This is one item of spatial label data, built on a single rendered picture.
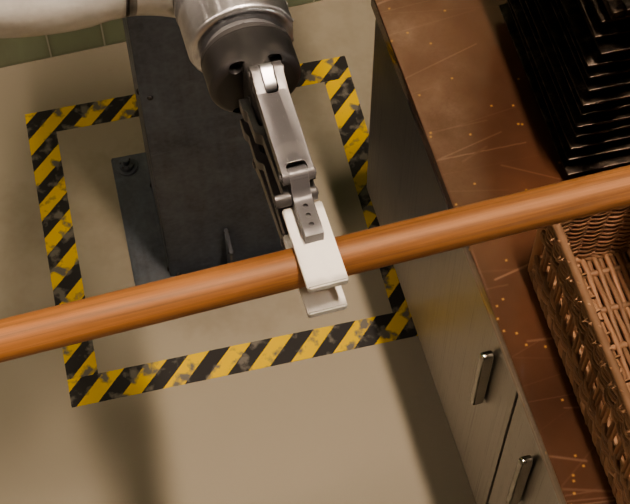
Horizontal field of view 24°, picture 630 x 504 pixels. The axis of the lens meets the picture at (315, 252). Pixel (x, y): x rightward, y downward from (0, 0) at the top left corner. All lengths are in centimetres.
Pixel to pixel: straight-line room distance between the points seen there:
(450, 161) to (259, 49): 77
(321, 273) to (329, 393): 131
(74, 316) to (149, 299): 5
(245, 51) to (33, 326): 27
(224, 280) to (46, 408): 134
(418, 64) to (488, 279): 34
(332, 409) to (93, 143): 66
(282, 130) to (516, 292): 76
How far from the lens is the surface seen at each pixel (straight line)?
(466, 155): 187
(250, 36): 114
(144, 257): 246
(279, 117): 107
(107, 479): 230
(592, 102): 174
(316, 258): 104
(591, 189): 110
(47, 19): 120
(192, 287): 104
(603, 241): 178
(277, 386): 234
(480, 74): 195
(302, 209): 105
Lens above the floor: 211
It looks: 59 degrees down
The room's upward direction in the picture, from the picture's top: straight up
